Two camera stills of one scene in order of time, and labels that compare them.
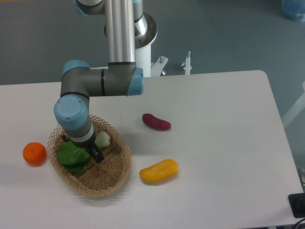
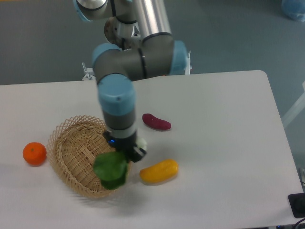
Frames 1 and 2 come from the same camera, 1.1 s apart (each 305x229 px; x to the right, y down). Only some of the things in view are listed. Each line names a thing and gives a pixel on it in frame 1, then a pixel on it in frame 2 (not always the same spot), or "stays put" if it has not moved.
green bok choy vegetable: [73, 157] -> [110, 169]
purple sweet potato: [156, 122] stays put
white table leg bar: [295, 110] stays put
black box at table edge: [297, 203] stays put
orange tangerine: [35, 153] stays put
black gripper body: [88, 143] -> [125, 144]
